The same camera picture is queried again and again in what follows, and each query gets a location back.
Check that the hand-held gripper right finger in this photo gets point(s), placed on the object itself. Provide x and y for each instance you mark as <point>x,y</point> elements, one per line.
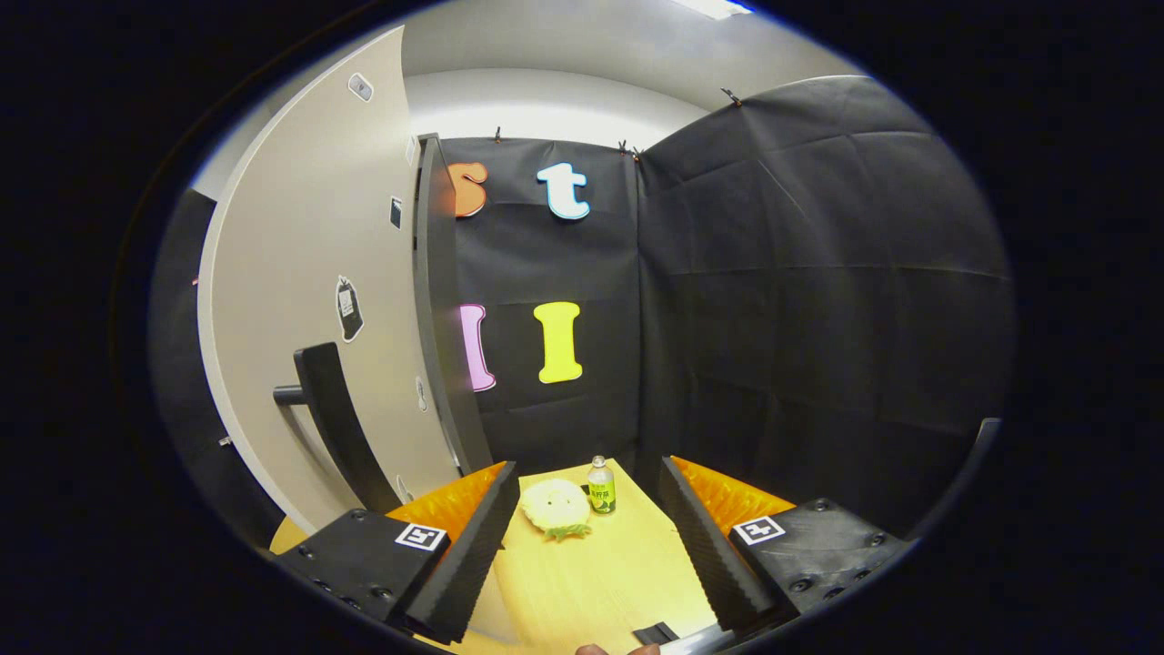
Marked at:
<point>709,555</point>

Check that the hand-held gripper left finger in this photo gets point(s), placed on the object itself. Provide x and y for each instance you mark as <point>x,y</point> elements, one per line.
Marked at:
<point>473,555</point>

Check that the grey shoe cabinet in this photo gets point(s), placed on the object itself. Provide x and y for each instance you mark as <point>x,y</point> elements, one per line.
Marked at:
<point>441,318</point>

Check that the beige shoe cabinet door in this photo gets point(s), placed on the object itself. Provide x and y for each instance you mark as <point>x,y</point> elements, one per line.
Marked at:
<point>300,227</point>

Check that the yellow plush toy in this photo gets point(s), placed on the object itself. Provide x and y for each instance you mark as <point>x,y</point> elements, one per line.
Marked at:
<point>553,505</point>

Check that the green drink bottle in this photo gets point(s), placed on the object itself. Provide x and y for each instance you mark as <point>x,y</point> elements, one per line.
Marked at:
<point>601,493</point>

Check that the black backdrop cloth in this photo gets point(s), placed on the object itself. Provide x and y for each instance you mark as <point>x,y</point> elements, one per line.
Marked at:
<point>818,318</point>

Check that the long ceiling light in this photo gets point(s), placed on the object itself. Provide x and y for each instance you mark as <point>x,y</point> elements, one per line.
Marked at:
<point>714,7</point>

